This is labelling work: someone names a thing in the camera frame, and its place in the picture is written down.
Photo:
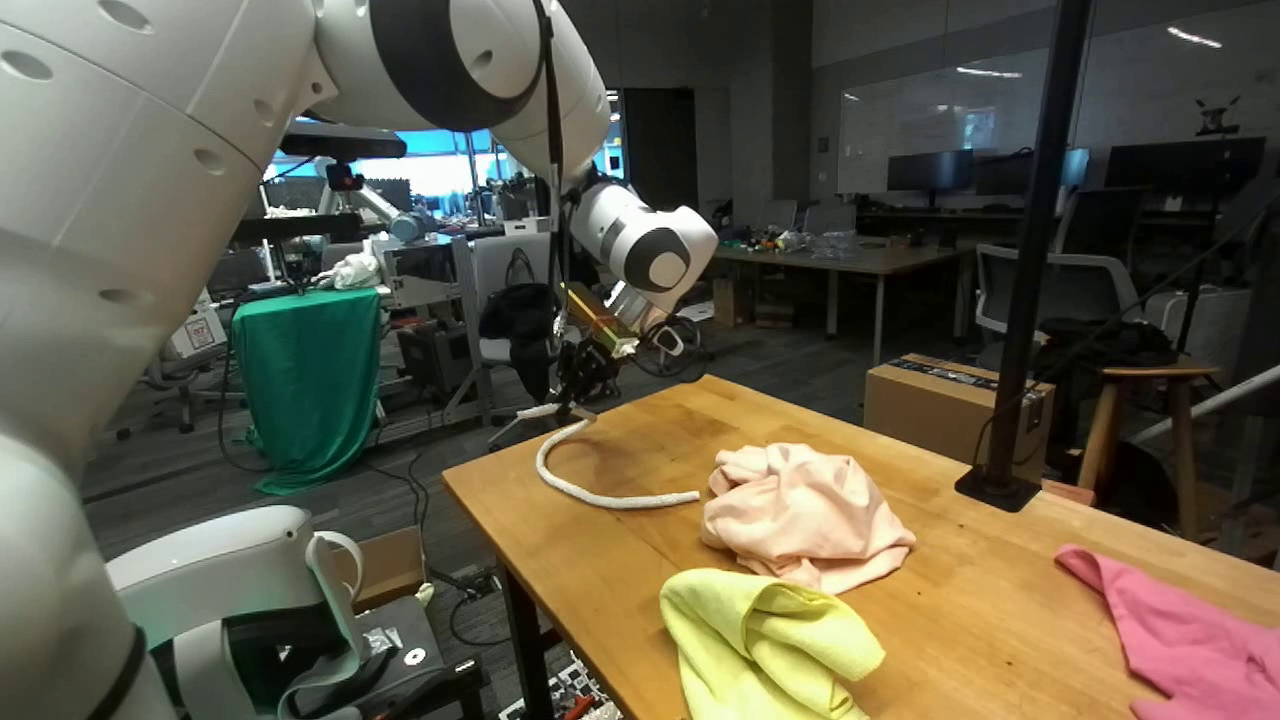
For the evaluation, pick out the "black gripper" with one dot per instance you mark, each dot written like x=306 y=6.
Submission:
x=584 y=365

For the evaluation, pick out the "yellow cloth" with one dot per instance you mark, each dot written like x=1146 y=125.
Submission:
x=762 y=643

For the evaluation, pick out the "pink cloth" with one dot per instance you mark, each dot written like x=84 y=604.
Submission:
x=1187 y=643

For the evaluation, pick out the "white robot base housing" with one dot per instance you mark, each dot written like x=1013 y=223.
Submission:
x=212 y=573

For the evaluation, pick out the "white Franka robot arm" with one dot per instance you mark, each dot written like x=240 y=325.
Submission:
x=202 y=203

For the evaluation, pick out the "black office chair with jacket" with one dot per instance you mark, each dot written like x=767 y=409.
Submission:
x=515 y=325

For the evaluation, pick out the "brown wooden board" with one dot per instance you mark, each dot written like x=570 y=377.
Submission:
x=387 y=564

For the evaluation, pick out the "green draped cloth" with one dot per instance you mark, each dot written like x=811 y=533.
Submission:
x=306 y=386

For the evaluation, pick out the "power strip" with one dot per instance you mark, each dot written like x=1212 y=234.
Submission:
x=573 y=689

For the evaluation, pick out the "black controller box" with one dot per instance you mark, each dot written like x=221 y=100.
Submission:
x=404 y=663

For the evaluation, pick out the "long wooden desk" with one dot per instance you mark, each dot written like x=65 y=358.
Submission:
x=852 y=263

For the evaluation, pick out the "cardboard box with black tape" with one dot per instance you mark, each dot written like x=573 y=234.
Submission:
x=935 y=402

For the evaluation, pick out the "white sign board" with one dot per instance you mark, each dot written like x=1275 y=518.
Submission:
x=202 y=334

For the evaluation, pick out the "black vertical stand pole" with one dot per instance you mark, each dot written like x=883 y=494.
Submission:
x=1035 y=265

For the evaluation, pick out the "white mesh office chair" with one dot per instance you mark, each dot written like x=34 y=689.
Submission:
x=1066 y=286

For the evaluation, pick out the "black bag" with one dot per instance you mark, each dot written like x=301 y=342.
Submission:
x=1095 y=346

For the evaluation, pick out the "wooden stool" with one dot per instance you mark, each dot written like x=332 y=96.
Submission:
x=1155 y=377

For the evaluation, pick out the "wide black monitor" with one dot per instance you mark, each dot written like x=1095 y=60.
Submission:
x=1187 y=164

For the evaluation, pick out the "black mount bar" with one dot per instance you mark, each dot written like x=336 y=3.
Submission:
x=293 y=230

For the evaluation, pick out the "black bar camera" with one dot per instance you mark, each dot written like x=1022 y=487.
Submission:
x=347 y=141

